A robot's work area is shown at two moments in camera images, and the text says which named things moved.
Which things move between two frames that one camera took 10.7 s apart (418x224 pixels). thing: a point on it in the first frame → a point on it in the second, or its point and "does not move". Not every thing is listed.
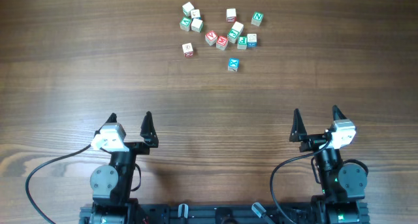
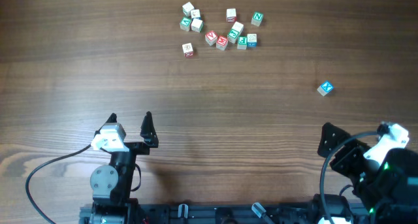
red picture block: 187,49 does not move
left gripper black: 132,145 does not move
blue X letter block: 233,64 → 325,88
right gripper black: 299,134 → 347,156
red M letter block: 221,42 does not move
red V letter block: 211,37 does not move
